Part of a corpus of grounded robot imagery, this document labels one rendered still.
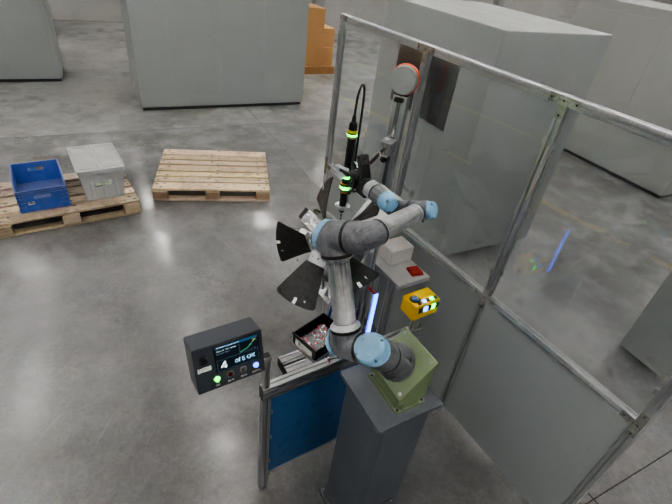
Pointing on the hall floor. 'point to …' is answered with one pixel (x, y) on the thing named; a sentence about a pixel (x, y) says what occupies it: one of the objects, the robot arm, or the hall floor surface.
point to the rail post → (263, 442)
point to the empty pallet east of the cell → (211, 175)
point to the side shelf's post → (385, 308)
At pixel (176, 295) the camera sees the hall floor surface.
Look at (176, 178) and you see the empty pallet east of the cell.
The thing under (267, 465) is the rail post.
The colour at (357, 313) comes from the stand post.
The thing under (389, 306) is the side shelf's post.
